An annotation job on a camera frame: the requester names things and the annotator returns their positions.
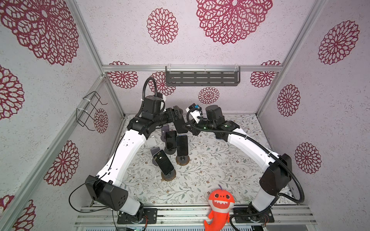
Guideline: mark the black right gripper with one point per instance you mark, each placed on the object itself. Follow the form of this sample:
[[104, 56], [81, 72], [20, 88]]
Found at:
[[191, 127]]

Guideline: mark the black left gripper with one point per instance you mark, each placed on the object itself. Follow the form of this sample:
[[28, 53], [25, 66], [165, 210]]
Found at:
[[178, 115]]

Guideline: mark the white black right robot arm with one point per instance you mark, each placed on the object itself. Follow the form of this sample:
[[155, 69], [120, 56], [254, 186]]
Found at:
[[277, 168]]

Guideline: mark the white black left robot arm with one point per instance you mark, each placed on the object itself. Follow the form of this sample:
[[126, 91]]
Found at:
[[105, 187]]

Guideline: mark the middle round stand base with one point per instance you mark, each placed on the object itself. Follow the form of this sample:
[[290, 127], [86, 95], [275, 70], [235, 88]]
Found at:
[[183, 160]]

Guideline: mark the round stand base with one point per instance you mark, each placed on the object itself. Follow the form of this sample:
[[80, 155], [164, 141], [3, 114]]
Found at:
[[169, 177], [183, 160]]

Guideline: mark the front round stand base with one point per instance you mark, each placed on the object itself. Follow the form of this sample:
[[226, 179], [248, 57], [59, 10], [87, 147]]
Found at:
[[169, 177]]

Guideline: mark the red shark plush toy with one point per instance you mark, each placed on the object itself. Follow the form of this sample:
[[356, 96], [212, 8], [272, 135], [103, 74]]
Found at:
[[221, 202]]

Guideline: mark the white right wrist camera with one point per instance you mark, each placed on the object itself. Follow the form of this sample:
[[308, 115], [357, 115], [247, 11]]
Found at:
[[196, 112]]

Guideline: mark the grey wall shelf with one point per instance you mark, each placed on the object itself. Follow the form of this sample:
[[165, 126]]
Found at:
[[202, 78]]

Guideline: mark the black wire wall rack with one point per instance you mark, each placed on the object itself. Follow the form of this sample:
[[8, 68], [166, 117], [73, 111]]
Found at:
[[85, 113]]

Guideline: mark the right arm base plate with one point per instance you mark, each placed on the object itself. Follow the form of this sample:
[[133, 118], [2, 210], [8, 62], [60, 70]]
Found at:
[[250, 215]]

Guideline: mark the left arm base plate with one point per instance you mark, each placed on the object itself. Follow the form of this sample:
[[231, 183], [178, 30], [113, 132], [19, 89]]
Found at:
[[143, 216]]

